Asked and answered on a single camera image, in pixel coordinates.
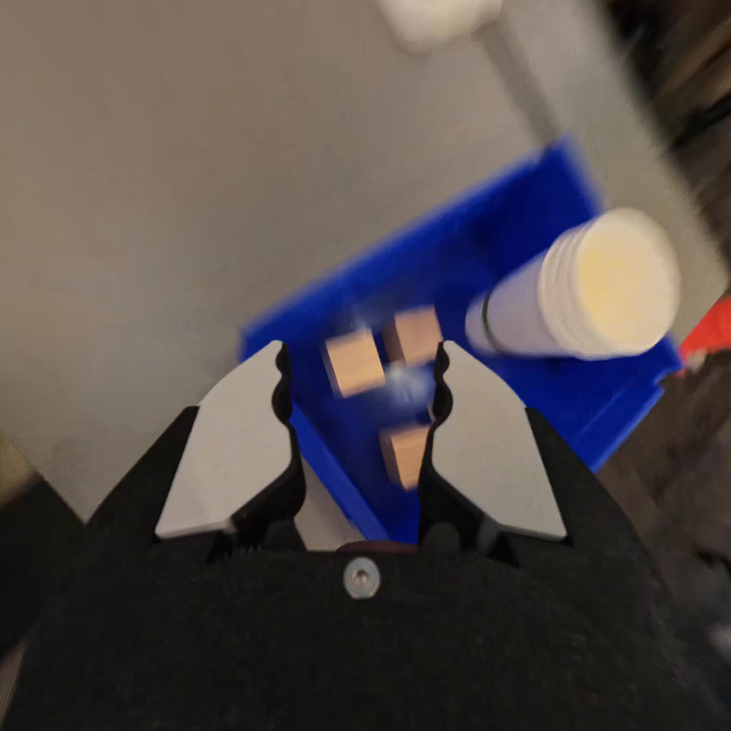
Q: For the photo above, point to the red object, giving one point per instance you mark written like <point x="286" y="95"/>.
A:
<point x="708" y="331"/>

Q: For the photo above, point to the wooden cube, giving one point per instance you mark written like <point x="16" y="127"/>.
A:
<point x="354" y="365"/>
<point x="405" y="457"/>
<point x="414" y="338"/>

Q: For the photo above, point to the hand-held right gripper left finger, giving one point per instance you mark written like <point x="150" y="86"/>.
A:
<point x="228" y="457"/>

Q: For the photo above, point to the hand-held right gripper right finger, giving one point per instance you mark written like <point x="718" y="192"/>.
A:
<point x="491" y="457"/>

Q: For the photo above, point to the blue plastic bin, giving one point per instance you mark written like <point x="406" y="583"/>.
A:
<point x="457" y="268"/>

